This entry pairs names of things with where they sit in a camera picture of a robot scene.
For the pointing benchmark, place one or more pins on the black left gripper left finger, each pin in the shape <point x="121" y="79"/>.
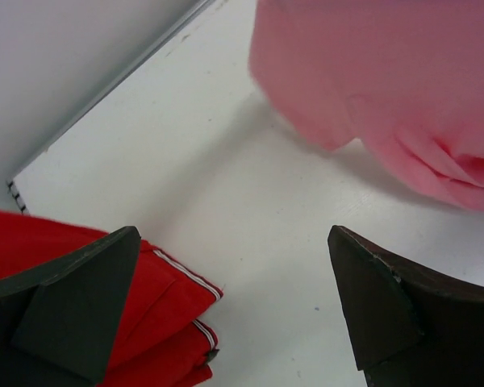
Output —
<point x="59" y="320"/>

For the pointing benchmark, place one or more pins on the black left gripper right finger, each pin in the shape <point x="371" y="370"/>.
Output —
<point x="408" y="325"/>

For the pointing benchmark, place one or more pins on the pink t shirt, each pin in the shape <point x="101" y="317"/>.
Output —
<point x="406" y="78"/>

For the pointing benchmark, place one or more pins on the red t shirt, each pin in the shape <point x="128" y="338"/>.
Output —
<point x="160" y="341"/>

